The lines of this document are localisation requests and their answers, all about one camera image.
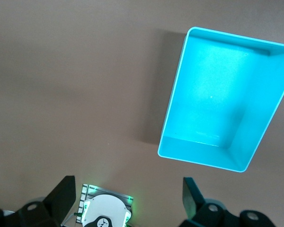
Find teal plastic storage bin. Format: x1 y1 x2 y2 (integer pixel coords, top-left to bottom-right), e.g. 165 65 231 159
157 26 284 174

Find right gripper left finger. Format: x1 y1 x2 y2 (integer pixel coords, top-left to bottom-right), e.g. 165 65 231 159
17 175 77 227

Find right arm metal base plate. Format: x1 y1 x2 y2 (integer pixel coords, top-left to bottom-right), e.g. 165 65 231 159
61 183 134 227

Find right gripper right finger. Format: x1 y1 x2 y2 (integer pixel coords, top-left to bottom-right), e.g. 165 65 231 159
179 177 240 227

